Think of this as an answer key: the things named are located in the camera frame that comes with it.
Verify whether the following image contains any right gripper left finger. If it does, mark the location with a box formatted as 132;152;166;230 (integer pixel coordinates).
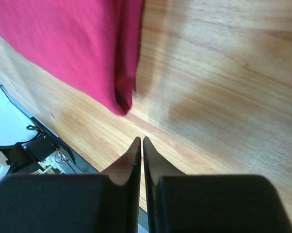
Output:
98;137;141;233

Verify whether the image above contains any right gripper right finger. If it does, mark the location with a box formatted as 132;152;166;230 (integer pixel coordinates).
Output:
143;137;187;233

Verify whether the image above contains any bright red t shirt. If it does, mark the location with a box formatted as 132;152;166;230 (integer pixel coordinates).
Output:
0;0;144;116

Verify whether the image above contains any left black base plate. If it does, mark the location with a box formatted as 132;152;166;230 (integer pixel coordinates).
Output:
0;138;68;175

